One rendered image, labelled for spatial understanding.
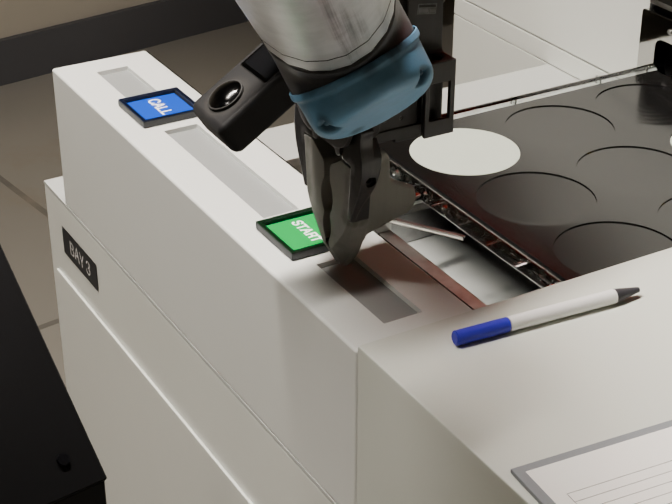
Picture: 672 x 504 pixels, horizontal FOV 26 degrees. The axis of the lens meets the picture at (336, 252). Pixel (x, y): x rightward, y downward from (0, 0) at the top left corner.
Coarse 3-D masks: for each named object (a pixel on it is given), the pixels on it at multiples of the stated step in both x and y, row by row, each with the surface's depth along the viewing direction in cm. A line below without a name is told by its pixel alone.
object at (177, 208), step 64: (128, 64) 134; (64, 128) 134; (128, 128) 122; (192, 128) 123; (128, 192) 123; (192, 192) 111; (256, 192) 112; (128, 256) 127; (192, 256) 113; (256, 256) 103; (320, 256) 103; (384, 256) 103; (192, 320) 117; (256, 320) 105; (320, 320) 95; (384, 320) 96; (256, 384) 108; (320, 384) 98; (320, 448) 101
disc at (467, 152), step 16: (464, 128) 136; (416, 144) 133; (432, 144) 133; (448, 144) 133; (464, 144) 133; (480, 144) 133; (496, 144) 133; (512, 144) 133; (416, 160) 130; (432, 160) 130; (448, 160) 130; (464, 160) 130; (480, 160) 130; (496, 160) 130; (512, 160) 130
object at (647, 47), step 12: (648, 12) 152; (660, 12) 152; (648, 24) 153; (660, 24) 151; (648, 36) 153; (660, 36) 152; (648, 48) 154; (660, 48) 153; (648, 60) 154; (660, 60) 154; (660, 72) 155
